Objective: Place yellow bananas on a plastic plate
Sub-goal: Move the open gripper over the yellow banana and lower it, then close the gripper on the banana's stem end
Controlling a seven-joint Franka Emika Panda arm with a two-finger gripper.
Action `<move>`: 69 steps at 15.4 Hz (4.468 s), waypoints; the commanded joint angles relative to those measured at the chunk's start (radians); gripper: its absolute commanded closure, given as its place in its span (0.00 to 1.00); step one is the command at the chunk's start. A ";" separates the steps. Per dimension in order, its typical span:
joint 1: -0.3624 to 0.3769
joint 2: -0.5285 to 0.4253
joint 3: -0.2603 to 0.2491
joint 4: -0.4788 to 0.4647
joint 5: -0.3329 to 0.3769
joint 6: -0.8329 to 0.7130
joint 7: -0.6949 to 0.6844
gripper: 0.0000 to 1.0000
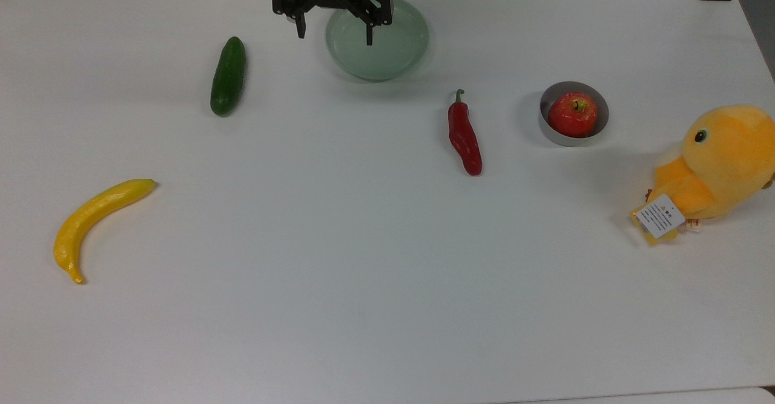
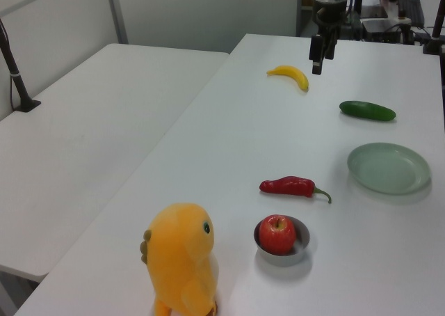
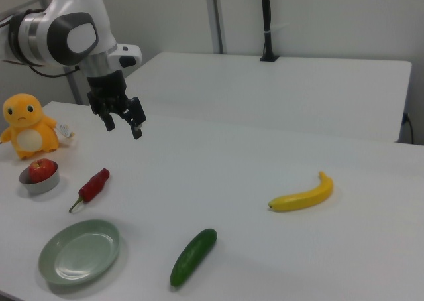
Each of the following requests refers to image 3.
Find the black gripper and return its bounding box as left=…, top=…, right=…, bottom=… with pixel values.
left=86, top=69, right=148, bottom=140

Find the red apple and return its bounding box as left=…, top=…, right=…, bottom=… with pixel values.
left=28, top=158, right=56, bottom=184

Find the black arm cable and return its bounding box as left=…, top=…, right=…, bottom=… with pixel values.
left=0, top=14, right=82, bottom=79

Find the green cucumber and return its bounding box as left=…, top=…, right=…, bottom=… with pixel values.
left=170, top=228, right=219, bottom=288

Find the black wall power cable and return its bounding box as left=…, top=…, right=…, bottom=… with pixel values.
left=401, top=111, right=415, bottom=145

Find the red chili pepper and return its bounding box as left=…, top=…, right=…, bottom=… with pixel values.
left=68, top=168, right=111, bottom=213

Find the yellow banana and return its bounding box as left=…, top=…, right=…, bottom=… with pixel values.
left=268, top=170, right=335, bottom=213

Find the orange plush toy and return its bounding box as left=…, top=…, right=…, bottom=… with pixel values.
left=0, top=93, right=60, bottom=161

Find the white adjacent table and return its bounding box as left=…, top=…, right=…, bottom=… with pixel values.
left=127, top=52, right=413, bottom=143

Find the paper plush hang tag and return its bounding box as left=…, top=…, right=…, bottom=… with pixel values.
left=56, top=121, right=76, bottom=139

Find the small grey metal bowl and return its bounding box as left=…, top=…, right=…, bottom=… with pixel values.
left=18, top=161, right=61, bottom=195

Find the black pole with white band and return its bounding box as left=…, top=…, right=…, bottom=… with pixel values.
left=259, top=0, right=281, bottom=63

